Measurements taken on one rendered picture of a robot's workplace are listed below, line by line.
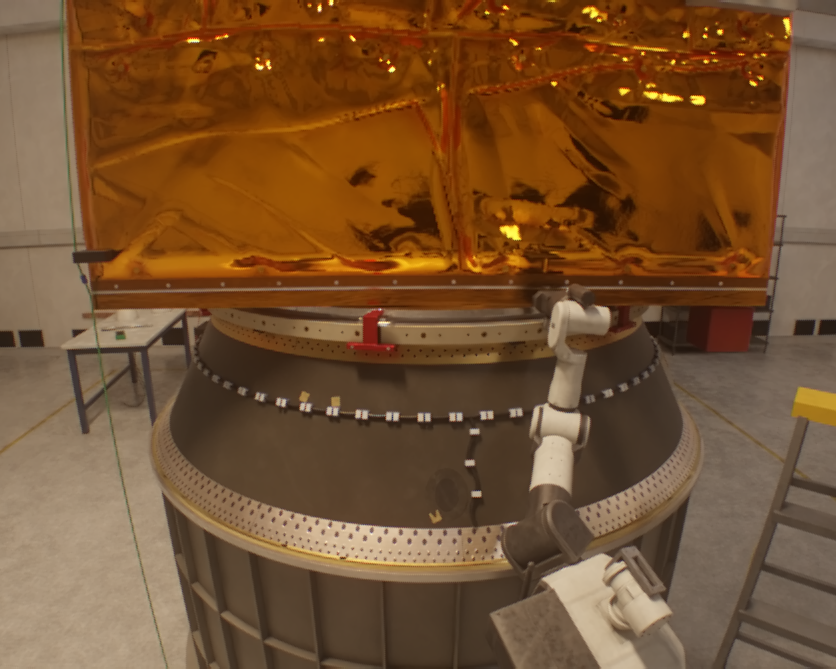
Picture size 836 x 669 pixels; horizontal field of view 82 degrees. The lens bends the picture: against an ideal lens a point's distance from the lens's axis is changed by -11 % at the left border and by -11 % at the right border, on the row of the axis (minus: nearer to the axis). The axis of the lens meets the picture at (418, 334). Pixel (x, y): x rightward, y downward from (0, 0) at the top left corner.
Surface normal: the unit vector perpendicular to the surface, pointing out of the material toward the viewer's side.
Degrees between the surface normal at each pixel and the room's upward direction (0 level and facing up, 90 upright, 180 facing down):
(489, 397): 62
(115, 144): 79
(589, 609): 23
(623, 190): 95
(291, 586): 90
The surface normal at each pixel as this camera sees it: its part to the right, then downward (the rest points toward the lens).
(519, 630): -0.01, -0.79
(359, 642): -0.18, 0.25
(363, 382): -0.18, -0.22
